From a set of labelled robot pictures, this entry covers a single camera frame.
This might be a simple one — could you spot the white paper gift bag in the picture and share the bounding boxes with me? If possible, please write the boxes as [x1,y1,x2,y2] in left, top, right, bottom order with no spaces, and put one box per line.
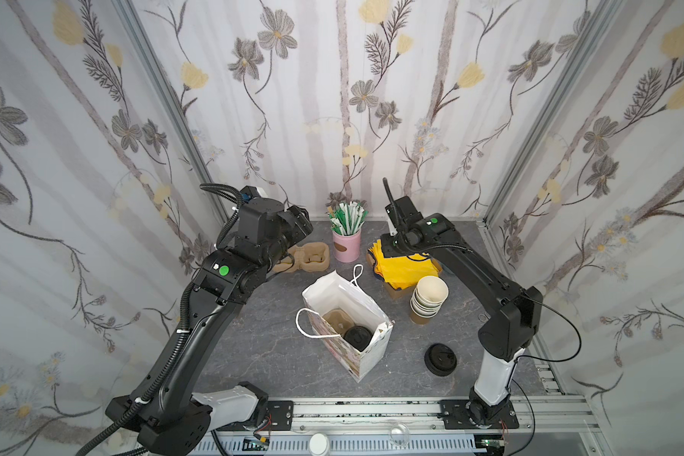
[294,264,393,383]

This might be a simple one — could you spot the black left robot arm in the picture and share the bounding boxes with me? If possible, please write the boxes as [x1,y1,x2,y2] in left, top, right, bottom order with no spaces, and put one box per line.
[78,184,314,455]

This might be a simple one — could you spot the yellow paper napkin stack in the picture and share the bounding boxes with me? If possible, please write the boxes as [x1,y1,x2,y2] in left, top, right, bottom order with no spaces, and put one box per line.
[367,241,443,290]

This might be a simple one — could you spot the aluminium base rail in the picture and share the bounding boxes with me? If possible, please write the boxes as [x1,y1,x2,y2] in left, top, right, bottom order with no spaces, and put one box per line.
[191,395,613,455]

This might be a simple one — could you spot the stacked paper cups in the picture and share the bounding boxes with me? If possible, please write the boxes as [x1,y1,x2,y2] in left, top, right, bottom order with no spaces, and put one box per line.
[410,275,450,325]

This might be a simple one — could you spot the clear round cap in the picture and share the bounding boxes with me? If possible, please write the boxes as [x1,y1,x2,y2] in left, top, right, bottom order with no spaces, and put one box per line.
[389,422,410,448]

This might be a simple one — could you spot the white round knob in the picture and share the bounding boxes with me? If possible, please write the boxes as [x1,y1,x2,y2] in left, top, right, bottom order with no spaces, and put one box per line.
[309,433,332,456]

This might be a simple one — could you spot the stacked pulp cup carriers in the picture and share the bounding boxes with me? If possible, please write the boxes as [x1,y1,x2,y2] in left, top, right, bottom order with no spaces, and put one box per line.
[272,242,331,274]

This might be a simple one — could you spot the pink straw holder cup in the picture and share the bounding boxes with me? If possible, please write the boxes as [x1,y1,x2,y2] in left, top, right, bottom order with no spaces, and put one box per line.
[332,230,361,263]

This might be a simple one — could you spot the brown pulp cup carrier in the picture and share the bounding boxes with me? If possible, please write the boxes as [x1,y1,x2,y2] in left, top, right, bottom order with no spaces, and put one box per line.
[323,308,355,336]

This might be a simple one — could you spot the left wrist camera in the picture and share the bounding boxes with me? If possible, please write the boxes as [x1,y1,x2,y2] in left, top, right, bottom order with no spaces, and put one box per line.
[241,185,269,203]

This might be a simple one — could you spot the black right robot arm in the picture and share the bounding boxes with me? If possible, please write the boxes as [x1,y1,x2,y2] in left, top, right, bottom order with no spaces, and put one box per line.
[381,180,562,431]

